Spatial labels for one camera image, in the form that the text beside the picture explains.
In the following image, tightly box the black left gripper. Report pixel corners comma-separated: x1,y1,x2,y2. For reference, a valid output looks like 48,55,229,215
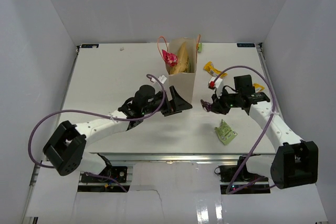
142,86,191,116

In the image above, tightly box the small yellow snack packet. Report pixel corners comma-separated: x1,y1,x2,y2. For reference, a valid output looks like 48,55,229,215
253,83,265,92

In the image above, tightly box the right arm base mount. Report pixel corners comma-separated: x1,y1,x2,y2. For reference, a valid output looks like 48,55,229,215
214,165,271,195

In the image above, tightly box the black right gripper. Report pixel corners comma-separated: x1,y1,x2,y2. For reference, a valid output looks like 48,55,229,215
211,87,242,115

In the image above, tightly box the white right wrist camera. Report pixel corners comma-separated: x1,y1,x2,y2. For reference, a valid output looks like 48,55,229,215
208,77,224,98

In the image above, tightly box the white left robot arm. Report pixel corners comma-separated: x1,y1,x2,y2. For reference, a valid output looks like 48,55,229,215
43,85,192,182

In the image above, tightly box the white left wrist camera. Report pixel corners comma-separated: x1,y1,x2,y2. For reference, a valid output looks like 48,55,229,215
149,74,167,89

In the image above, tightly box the beige paper gift bag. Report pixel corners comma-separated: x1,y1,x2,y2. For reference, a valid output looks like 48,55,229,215
157,36,201,103

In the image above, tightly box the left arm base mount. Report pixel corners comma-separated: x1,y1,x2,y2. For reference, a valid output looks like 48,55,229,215
78,166,130,193

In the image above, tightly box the red snack packet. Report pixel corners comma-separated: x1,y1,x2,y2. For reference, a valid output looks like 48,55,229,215
162,49,178,67

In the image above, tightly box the green snack packet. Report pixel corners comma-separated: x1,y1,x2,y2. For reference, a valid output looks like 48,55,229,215
214,120,237,145

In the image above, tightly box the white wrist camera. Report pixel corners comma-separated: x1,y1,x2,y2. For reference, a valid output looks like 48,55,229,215
208,77,224,98
149,74,167,89

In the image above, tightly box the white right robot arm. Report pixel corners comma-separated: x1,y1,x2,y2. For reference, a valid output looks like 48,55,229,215
208,74,319,189

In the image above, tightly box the green yellow candy wrapper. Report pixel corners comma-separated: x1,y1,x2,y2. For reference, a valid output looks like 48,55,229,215
197,43,203,53

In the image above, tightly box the purple chocolate candy bar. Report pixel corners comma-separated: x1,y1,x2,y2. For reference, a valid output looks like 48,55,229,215
201,99,213,112

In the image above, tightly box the brown kraft chips bag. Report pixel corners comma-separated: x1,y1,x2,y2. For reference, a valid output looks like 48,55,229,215
169,42,190,75

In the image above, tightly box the yellow snack bar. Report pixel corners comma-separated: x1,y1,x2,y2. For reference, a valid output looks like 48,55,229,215
203,61,227,78

